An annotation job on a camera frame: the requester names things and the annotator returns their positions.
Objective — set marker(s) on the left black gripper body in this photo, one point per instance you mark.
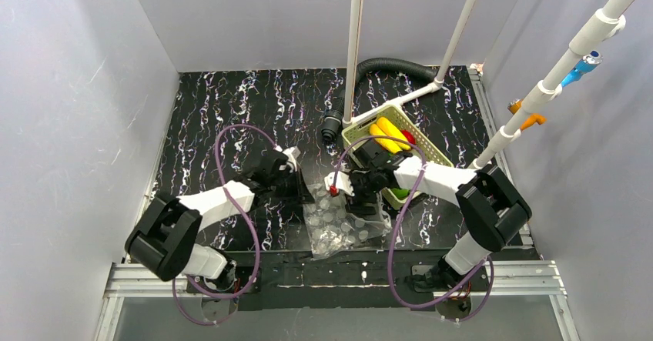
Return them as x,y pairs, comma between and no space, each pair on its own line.
294,185

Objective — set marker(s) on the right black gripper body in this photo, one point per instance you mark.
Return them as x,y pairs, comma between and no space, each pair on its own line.
354,195

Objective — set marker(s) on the green fake pepper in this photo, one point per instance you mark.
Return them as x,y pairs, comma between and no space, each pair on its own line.
400,194

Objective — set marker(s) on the clear zip top bag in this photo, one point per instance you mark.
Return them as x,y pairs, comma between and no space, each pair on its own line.
331,229

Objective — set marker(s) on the yellow fake banana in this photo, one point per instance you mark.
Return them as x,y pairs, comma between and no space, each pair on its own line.
397,143

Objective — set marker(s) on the red fake apple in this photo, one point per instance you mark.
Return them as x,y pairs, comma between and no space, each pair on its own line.
409,137

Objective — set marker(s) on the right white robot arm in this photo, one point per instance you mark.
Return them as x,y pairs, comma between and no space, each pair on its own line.
493,210

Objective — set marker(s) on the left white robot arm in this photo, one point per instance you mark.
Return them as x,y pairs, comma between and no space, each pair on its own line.
164,238

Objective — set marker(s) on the light green plastic basket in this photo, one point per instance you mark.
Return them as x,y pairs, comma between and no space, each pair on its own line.
391,120

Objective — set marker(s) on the white pvc pipe right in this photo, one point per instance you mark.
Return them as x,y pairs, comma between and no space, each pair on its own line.
602,25

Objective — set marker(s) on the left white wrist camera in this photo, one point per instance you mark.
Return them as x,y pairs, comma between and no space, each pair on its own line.
291,163

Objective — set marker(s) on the white pvc pipe frame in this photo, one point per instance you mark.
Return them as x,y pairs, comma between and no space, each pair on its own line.
423,25

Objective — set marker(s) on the aluminium frame rail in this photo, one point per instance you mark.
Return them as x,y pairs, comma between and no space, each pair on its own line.
528,302

